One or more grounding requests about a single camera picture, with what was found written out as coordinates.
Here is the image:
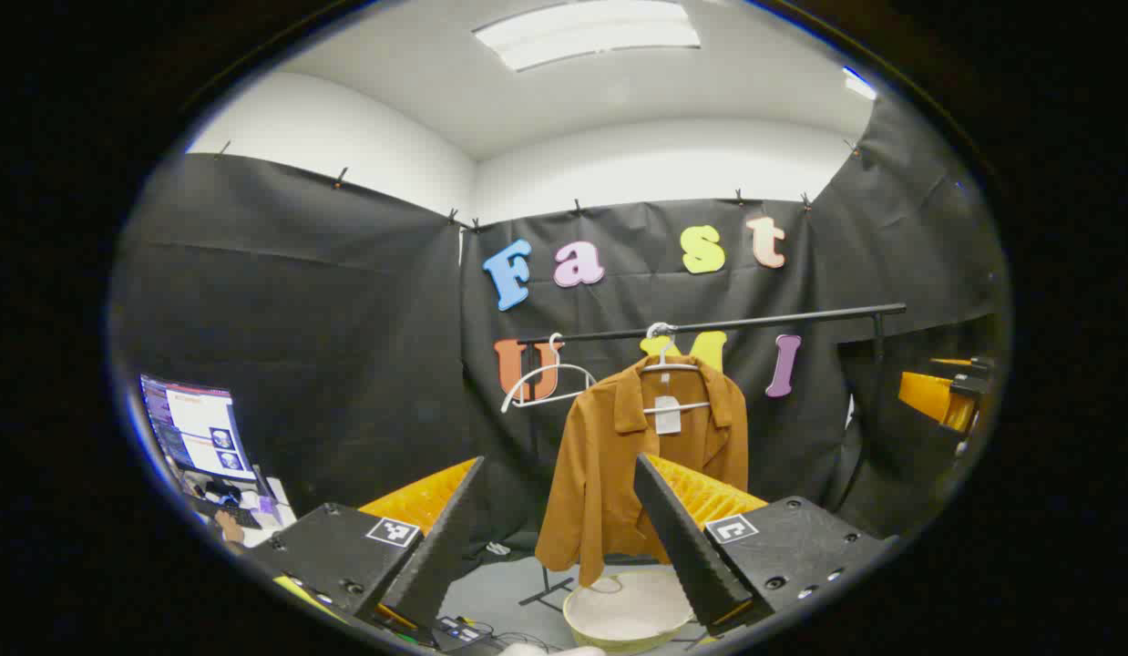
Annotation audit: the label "black clothes rack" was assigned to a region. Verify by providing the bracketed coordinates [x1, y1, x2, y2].
[517, 303, 908, 608]

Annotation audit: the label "white clothes hanger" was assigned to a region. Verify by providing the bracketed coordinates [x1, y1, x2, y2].
[500, 333, 600, 414]
[639, 322, 713, 416]

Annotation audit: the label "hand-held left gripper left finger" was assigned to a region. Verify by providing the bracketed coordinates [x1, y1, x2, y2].
[243, 456, 487, 639]

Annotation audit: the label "black floor cables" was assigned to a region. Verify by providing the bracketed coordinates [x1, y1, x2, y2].
[482, 627, 567, 653]

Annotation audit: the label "black keyboard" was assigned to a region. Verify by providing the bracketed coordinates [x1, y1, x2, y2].
[186, 492, 264, 529]

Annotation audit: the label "black power strip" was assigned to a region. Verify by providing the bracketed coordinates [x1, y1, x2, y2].
[432, 615, 492, 650]

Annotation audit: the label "computer monitor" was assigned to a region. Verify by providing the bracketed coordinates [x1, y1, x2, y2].
[138, 372, 260, 484]

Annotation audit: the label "cream laundry hamper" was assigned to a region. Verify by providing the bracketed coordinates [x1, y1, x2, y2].
[562, 565, 702, 655]

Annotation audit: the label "black backdrop cloth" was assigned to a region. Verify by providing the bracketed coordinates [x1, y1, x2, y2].
[108, 91, 1011, 566]

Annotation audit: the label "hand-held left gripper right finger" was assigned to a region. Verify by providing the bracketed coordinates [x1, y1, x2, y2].
[633, 452, 886, 630]

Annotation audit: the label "brown shirt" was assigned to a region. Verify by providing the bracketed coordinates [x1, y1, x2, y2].
[535, 355, 750, 589]

